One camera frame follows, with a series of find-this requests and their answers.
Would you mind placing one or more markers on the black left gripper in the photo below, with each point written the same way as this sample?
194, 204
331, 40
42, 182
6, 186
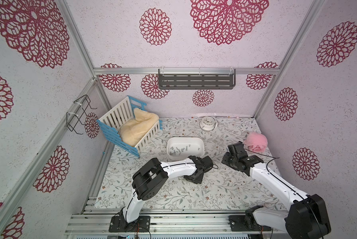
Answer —
200, 179

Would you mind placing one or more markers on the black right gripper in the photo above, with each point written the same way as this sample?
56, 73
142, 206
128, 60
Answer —
237, 151

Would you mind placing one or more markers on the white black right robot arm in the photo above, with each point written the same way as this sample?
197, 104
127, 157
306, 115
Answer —
305, 216

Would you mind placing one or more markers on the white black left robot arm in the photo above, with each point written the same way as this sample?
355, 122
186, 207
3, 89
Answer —
150, 178

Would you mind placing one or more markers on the white storage box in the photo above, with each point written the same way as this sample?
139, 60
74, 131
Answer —
197, 147

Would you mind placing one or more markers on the pink plush toy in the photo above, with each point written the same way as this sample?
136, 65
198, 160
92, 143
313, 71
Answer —
256, 142

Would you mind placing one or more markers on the white alarm clock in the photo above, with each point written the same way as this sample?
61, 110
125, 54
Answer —
208, 123

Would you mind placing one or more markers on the cream plush cloth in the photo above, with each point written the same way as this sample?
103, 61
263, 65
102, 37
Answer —
135, 129

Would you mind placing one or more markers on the blue white slatted crate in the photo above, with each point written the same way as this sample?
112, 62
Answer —
111, 122

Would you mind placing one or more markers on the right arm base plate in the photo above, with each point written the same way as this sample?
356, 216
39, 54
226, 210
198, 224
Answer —
246, 222

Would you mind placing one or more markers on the grey wall shelf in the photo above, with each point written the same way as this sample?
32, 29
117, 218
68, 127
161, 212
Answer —
197, 81

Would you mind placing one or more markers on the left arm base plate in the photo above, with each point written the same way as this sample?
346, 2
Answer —
119, 225

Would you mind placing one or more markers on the aluminium front rail frame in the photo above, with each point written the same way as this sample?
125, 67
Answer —
173, 213

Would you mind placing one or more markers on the black wire wall rack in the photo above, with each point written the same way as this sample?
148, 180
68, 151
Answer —
73, 119

